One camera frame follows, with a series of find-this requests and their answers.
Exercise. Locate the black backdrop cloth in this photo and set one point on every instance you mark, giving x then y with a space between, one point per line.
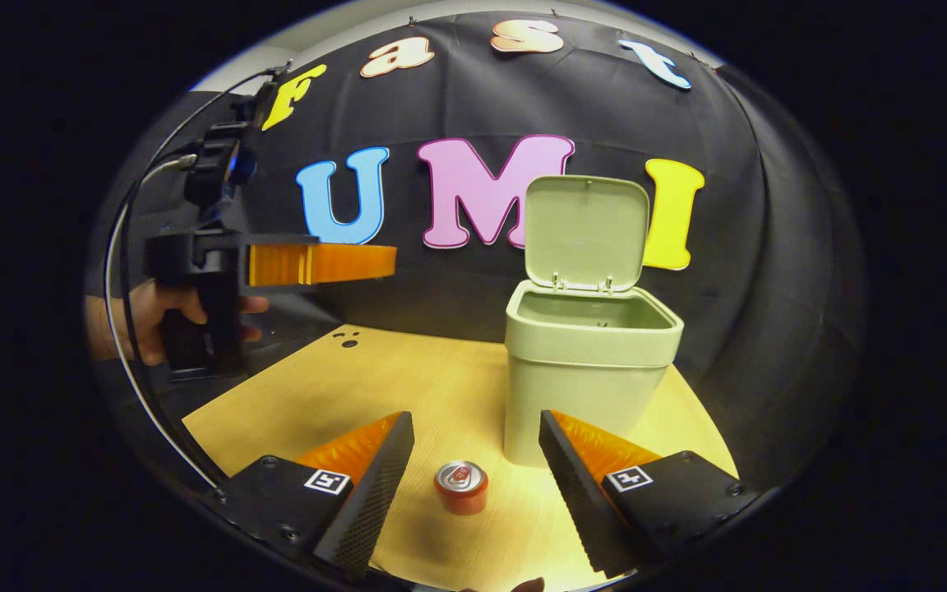
769 247

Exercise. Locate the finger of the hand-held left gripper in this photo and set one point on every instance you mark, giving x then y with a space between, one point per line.
325 263

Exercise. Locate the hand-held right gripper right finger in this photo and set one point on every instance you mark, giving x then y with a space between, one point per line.
576 501

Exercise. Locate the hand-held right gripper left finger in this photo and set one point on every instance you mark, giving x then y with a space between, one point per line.
379 493

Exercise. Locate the orange pop can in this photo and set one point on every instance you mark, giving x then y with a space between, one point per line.
461 497

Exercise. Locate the green desktop garbage bin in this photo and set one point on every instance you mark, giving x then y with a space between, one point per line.
580 386

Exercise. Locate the wooden desktop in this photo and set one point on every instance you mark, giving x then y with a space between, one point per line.
408 386

